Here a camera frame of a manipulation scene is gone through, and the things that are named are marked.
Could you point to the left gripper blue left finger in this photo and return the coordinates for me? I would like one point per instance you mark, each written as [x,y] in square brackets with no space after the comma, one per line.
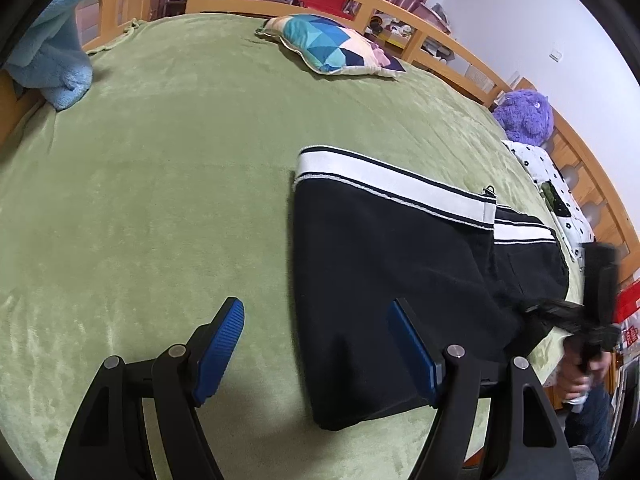
[211,347]

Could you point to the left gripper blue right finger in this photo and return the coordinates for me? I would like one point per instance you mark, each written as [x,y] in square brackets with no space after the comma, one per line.
[422,359]

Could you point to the black pants with white stripe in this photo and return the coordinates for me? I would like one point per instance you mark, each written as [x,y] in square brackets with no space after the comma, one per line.
[366,233]

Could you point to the red box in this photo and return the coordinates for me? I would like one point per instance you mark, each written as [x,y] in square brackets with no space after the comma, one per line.
[627,314]

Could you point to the white black-flower pillow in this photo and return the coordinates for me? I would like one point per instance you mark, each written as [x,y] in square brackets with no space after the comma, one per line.
[576,230]

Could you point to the dark green folded cloth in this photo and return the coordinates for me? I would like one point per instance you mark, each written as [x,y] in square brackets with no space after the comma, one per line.
[553,200]

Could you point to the green bed blanket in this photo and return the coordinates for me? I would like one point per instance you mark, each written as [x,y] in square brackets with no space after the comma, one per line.
[129,218]

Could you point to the purple plush monster toy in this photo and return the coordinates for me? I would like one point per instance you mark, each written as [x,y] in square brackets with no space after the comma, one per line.
[526,116]

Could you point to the geometric blue patterned cushion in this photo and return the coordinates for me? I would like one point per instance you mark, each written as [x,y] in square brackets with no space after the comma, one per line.
[329,48]

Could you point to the light blue fleece blanket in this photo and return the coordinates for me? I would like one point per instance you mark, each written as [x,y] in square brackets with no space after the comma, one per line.
[49,57]

